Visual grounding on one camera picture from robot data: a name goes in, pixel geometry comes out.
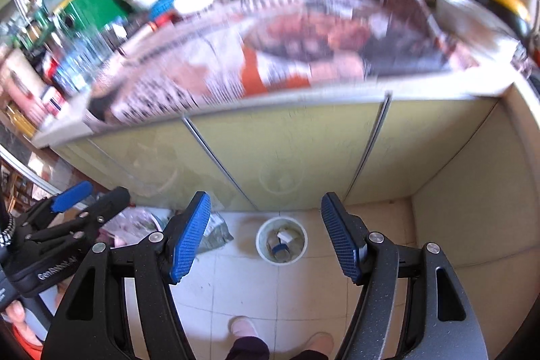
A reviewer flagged yellow bottle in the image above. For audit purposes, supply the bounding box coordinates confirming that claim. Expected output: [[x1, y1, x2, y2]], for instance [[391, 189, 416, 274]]
[[4, 105, 38, 139]]

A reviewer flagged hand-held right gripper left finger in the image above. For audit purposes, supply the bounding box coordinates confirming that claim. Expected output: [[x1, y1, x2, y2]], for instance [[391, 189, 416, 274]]
[[42, 191, 212, 360]]

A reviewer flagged person's left hand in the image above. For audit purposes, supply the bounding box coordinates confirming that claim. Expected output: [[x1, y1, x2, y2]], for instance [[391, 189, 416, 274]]
[[1, 299, 27, 329]]

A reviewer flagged printed newspaper sheet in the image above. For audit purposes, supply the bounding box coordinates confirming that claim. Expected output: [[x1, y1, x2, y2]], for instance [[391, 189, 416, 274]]
[[86, 0, 482, 127]]

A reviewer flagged pink thermos flask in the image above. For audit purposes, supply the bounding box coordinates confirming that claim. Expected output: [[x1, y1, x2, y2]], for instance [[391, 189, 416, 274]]
[[0, 48, 41, 112]]

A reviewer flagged person's right leg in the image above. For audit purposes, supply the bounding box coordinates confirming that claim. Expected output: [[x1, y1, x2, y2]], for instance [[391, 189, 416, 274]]
[[291, 349, 330, 360]]

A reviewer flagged person's leg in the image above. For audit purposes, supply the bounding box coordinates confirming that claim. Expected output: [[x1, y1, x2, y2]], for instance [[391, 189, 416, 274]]
[[225, 337, 271, 360], [291, 349, 330, 360]]

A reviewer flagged white plastic waste bin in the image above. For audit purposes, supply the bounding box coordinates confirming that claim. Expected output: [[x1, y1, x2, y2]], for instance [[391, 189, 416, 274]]
[[255, 217, 308, 265]]

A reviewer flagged white pill bottle red label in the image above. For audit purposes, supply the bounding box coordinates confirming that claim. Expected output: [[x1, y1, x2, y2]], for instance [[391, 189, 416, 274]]
[[40, 86, 70, 118]]

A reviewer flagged metal basin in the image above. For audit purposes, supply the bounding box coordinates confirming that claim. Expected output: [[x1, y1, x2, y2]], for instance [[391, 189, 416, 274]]
[[434, 0, 519, 53]]

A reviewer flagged pink slipper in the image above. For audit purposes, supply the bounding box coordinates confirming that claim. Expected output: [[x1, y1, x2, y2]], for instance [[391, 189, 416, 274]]
[[297, 332, 335, 353], [230, 315, 260, 340]]

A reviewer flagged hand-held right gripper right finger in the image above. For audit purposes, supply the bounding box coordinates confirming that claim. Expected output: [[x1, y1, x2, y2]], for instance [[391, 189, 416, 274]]
[[321, 192, 491, 360]]

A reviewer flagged clear plastic water bottle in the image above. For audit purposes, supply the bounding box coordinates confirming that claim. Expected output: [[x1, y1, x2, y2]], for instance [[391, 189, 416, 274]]
[[53, 41, 96, 93]]

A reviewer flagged black pot yellow lid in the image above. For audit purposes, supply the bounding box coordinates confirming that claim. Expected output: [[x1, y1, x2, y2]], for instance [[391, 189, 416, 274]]
[[472, 0, 534, 36]]

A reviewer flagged green box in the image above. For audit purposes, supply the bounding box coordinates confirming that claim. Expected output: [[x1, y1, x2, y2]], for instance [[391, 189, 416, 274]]
[[51, 0, 136, 27]]

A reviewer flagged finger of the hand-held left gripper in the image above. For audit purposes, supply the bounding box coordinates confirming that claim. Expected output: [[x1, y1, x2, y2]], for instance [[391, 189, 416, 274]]
[[25, 186, 131, 245], [29, 180, 94, 226]]

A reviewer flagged person's left leg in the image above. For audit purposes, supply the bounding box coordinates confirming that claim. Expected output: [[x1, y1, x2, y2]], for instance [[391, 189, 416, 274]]
[[225, 337, 271, 360]]

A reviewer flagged pink bowl with plastic bag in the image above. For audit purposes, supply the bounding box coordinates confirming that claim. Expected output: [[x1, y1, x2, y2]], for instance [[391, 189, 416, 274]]
[[99, 207, 169, 245]]

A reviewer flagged person's left forearm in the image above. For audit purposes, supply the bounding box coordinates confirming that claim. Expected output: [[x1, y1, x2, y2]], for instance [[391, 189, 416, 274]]
[[10, 322, 46, 359]]

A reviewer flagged blue plastic basket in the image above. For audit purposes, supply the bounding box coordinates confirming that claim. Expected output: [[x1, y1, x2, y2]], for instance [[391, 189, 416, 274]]
[[147, 0, 180, 19]]

